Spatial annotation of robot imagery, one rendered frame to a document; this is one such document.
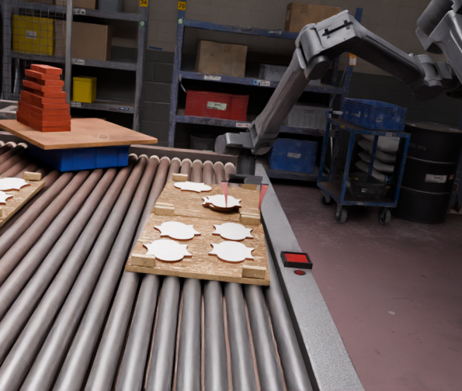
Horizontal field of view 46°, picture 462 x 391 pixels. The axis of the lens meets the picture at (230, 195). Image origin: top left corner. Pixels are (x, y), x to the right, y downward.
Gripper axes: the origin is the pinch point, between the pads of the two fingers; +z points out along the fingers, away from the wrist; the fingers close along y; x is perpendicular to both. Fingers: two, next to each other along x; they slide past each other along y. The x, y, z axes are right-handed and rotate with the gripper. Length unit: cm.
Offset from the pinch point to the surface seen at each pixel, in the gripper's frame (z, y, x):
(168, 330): 25, -14, -55
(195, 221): 5.9, -14.0, 3.5
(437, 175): -38, 186, 340
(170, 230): 8.5, -20.1, -9.0
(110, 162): -13, -53, 60
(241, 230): 7.3, 0.2, -2.6
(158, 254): 13.5, -20.9, -25.9
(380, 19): -219, 153, 456
